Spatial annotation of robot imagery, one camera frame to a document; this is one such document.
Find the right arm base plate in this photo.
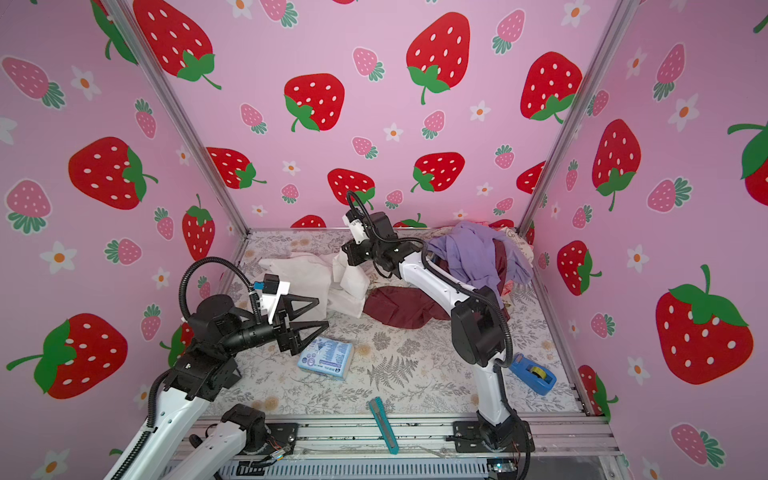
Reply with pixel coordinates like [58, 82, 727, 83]
[445, 420, 536, 454]

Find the blue tape dispenser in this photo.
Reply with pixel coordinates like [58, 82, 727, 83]
[509, 353, 557, 396]

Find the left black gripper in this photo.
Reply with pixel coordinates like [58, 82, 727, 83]
[223, 295, 328, 362]

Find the lavender cloth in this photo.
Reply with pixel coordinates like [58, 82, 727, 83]
[428, 221, 533, 290]

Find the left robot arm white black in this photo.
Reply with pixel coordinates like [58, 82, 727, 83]
[107, 257, 329, 479]

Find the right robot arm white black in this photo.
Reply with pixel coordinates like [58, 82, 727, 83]
[342, 206, 534, 454]

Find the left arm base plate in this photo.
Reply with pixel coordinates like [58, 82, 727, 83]
[239, 422, 299, 459]

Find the maroon cloth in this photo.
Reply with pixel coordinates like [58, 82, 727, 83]
[363, 239, 508, 330]

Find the blue tissue pack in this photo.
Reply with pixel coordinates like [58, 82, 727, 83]
[298, 337, 355, 380]

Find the pink floral cloth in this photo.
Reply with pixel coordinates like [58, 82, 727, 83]
[500, 227, 535, 265]

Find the white cloth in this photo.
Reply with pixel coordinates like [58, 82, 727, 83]
[258, 251, 370, 321]

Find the teal utility knife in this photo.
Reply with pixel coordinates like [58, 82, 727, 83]
[368, 397, 399, 455]

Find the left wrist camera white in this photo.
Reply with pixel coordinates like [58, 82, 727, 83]
[249, 273, 290, 324]

